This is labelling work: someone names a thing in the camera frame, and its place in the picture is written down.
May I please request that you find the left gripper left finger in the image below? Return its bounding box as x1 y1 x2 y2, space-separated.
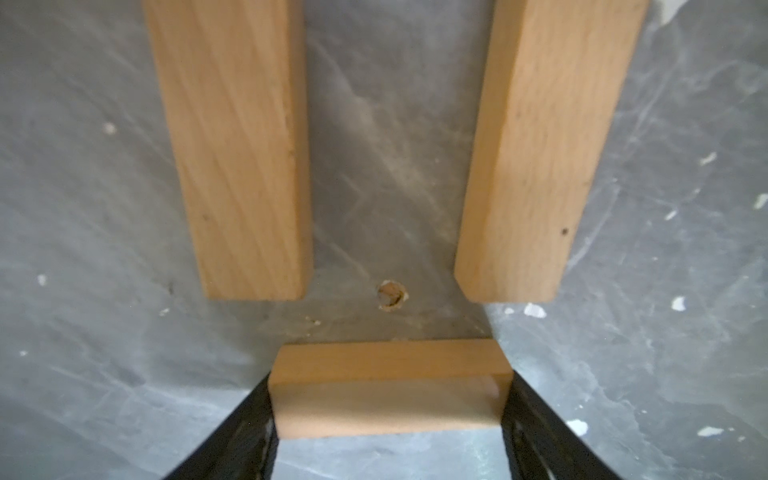
167 379 279 480

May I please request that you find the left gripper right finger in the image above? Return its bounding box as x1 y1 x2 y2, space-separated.
501 374 620 480

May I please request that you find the wooden block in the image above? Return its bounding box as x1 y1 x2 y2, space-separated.
143 1 313 301
268 339 514 439
454 0 648 303

